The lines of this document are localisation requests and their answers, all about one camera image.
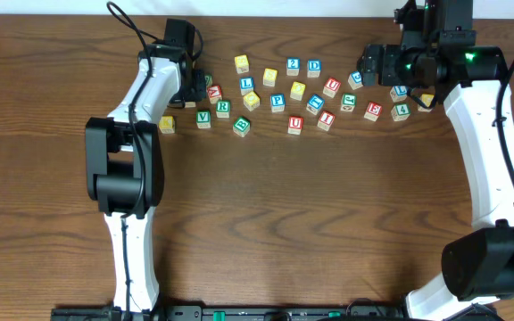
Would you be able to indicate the green V block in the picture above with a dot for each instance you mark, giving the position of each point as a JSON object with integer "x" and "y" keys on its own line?
{"x": 203, "y": 119}

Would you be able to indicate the yellow s block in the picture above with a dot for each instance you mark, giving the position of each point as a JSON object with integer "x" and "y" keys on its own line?
{"x": 270, "y": 77}
{"x": 242, "y": 64}

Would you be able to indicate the blue T block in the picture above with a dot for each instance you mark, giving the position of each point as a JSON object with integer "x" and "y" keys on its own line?
{"x": 315, "y": 104}

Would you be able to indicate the red I block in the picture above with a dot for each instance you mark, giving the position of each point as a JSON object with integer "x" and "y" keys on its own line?
{"x": 326, "y": 120}

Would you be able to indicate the yellow o block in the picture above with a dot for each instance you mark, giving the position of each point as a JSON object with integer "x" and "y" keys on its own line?
{"x": 297, "y": 91}
{"x": 251, "y": 101}

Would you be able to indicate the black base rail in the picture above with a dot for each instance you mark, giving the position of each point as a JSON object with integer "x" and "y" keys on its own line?
{"x": 197, "y": 313}

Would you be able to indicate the blue l block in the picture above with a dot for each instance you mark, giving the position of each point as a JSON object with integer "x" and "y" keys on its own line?
{"x": 398, "y": 93}
{"x": 246, "y": 85}

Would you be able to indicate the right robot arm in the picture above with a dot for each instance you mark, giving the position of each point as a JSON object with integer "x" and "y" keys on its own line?
{"x": 438, "y": 50}

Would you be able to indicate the green Z block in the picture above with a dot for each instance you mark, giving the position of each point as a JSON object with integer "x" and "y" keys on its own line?
{"x": 208, "y": 80}

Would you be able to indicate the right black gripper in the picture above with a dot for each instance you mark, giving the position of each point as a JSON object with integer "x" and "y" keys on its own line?
{"x": 369, "y": 65}

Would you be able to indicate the yellow G block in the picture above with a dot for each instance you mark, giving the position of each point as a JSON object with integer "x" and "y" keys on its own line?
{"x": 425, "y": 102}

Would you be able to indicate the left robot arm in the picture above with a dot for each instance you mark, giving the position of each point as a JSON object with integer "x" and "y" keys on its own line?
{"x": 125, "y": 174}

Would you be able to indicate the blue D block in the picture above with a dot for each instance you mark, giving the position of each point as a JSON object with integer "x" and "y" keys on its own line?
{"x": 313, "y": 68}

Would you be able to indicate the green 4 block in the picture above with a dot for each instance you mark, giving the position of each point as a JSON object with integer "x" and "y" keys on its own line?
{"x": 400, "y": 112}

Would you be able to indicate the yellow S block top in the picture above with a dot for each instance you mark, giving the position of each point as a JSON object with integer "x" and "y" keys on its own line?
{"x": 242, "y": 64}

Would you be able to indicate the yellow O block centre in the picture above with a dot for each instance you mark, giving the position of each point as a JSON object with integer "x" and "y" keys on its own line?
{"x": 297, "y": 91}

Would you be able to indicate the blue L block right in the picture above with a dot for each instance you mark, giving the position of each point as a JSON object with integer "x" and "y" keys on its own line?
{"x": 398, "y": 93}

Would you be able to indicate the red u block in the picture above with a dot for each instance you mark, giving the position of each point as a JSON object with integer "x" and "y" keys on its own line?
{"x": 331, "y": 87}
{"x": 295, "y": 125}

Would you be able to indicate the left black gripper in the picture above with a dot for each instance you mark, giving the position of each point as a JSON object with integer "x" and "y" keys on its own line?
{"x": 199, "y": 85}

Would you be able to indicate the red E block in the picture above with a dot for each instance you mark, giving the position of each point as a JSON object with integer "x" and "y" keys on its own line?
{"x": 373, "y": 111}

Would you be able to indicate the green R block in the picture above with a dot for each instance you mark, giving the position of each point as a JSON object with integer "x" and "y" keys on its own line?
{"x": 223, "y": 109}

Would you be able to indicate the green B block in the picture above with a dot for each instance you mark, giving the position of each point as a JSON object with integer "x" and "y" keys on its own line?
{"x": 242, "y": 126}

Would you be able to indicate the yellow K block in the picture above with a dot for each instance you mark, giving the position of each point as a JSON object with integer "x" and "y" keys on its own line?
{"x": 167, "y": 125}

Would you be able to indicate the blue 2 block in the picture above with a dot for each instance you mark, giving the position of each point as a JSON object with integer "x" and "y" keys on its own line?
{"x": 293, "y": 66}

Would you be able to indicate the blue 5 block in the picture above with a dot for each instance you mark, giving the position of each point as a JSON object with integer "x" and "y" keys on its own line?
{"x": 355, "y": 80}

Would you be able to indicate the blue P block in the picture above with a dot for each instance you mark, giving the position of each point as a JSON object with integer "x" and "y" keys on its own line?
{"x": 277, "y": 103}

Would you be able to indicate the red A block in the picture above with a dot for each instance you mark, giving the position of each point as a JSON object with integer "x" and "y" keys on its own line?
{"x": 214, "y": 93}

